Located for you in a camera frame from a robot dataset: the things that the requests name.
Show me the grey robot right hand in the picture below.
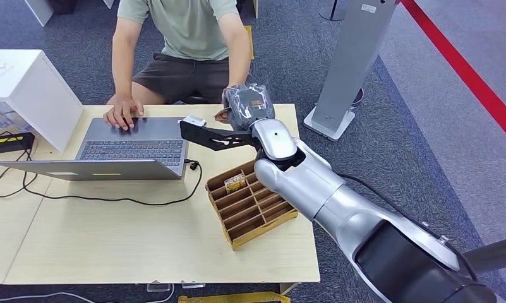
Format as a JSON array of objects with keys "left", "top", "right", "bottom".
[{"left": 222, "top": 83, "right": 276, "bottom": 131}]

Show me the person's right hand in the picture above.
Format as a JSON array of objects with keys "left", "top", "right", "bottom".
[{"left": 102, "top": 96, "right": 145, "bottom": 131}]

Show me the person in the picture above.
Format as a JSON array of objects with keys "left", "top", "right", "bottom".
[{"left": 102, "top": 0, "right": 253, "bottom": 132}]

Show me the wooden slotted card holder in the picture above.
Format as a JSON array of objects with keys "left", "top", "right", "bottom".
[{"left": 205, "top": 158, "right": 299, "bottom": 252}]

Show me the grey laptop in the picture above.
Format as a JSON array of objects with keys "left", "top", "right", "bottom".
[{"left": 0, "top": 117, "right": 191, "bottom": 182}]

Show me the yellow chair part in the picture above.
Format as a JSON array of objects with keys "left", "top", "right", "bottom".
[{"left": 243, "top": 25, "right": 255, "bottom": 61}]

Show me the white cabinet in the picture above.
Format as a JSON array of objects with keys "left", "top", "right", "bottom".
[{"left": 0, "top": 49, "right": 85, "bottom": 152}]

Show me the black power adapter yellow label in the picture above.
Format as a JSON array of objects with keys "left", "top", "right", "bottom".
[{"left": 0, "top": 132, "right": 36, "bottom": 154}]

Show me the grey kiosk column stand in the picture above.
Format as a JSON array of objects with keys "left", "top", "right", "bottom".
[{"left": 303, "top": 0, "right": 401, "bottom": 142}]

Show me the clear plastic container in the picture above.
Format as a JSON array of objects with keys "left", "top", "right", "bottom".
[{"left": 0, "top": 101, "right": 32, "bottom": 134}]

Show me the grey round stanchion base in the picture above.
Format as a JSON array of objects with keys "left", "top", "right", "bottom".
[{"left": 319, "top": 0, "right": 349, "bottom": 22}]

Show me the yellow flat object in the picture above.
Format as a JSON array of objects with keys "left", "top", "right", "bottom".
[{"left": 178, "top": 292, "right": 291, "bottom": 303}]

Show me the red floor tape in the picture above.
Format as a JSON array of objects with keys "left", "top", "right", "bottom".
[{"left": 400, "top": 0, "right": 506, "bottom": 152}]

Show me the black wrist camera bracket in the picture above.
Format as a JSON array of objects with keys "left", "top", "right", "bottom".
[{"left": 179, "top": 120, "right": 263, "bottom": 152}]

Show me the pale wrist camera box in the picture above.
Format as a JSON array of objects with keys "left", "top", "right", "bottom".
[{"left": 181, "top": 115, "right": 207, "bottom": 128}]

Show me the black laptop charging cable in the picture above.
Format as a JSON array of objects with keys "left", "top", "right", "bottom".
[{"left": 0, "top": 148, "right": 203, "bottom": 207}]

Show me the white floor cable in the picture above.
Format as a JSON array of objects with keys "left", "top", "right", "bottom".
[
  {"left": 0, "top": 292, "right": 93, "bottom": 303},
  {"left": 145, "top": 284, "right": 175, "bottom": 303}
]

